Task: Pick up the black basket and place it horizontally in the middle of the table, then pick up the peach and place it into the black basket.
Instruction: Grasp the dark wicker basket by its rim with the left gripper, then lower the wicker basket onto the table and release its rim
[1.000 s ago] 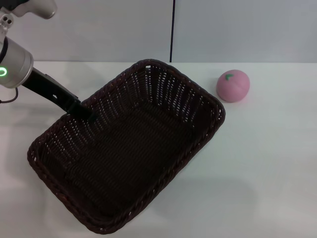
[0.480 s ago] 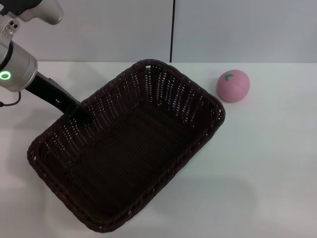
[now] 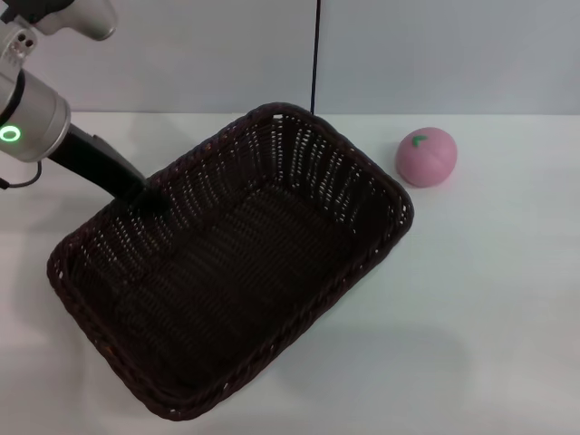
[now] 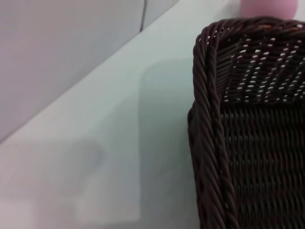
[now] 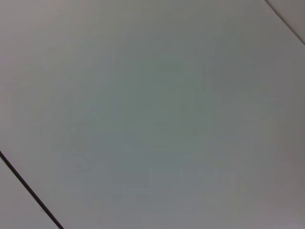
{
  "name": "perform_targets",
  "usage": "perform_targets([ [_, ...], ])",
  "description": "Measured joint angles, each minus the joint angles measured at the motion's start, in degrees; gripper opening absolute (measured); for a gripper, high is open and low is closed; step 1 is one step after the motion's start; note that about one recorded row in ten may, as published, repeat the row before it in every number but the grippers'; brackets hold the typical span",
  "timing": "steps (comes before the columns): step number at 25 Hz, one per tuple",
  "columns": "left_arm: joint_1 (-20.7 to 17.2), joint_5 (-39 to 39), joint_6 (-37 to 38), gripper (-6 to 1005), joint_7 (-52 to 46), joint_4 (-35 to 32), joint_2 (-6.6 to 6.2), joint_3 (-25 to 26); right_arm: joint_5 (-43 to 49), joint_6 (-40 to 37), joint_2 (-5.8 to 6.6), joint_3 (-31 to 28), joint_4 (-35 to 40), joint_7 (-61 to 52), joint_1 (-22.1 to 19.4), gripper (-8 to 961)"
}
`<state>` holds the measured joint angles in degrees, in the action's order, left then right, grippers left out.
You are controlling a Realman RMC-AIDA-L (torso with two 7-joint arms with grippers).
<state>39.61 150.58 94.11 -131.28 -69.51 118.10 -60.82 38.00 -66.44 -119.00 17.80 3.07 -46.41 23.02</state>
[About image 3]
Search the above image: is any pink toy peach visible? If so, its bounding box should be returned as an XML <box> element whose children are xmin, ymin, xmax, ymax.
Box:
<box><xmin>395</xmin><ymin>127</ymin><xmax>459</xmax><ymax>188</ymax></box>

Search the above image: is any dark brown wicker basket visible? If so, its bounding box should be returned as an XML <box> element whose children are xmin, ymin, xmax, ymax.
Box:
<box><xmin>45</xmin><ymin>101</ymin><xmax>415</xmax><ymax>422</ymax></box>

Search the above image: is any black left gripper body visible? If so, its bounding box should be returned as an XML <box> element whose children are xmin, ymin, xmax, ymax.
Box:
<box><xmin>47</xmin><ymin>124</ymin><xmax>151</xmax><ymax>204</ymax></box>

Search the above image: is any black vertical wall strip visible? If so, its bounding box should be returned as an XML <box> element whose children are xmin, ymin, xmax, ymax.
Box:
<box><xmin>309</xmin><ymin>0</ymin><xmax>324</xmax><ymax>116</ymax></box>

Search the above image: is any grey left wrist cable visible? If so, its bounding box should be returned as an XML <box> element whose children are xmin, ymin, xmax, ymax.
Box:
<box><xmin>0</xmin><ymin>160</ymin><xmax>44</xmax><ymax>190</ymax></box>

